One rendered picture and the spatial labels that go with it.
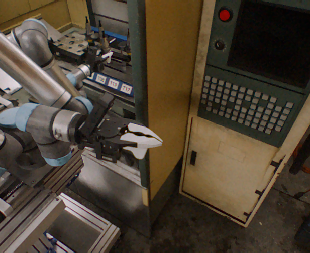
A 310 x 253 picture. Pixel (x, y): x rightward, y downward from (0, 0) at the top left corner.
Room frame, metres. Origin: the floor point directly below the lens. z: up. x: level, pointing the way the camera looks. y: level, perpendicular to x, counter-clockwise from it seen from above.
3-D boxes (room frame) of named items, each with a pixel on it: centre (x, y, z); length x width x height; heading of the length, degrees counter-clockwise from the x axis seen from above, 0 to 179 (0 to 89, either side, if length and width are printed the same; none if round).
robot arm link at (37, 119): (0.46, 0.28, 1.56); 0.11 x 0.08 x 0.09; 74
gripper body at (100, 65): (1.33, 0.37, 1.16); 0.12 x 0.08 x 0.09; 148
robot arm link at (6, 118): (0.66, 0.50, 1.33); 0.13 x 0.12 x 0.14; 164
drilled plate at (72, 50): (1.93, 0.64, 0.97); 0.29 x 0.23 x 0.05; 59
